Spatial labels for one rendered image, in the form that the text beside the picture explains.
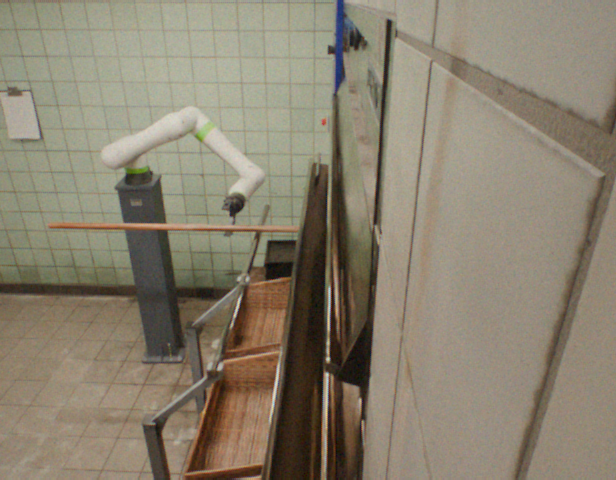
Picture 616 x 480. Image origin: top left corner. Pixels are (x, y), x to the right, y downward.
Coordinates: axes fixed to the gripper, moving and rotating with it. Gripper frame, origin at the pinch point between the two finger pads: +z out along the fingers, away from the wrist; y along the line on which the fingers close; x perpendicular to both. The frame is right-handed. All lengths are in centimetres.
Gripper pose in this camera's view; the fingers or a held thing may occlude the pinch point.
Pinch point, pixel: (226, 221)
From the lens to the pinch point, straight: 226.3
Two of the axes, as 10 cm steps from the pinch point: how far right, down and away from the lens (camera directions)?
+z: -0.5, 4.5, -8.9
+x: -10.0, -0.3, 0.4
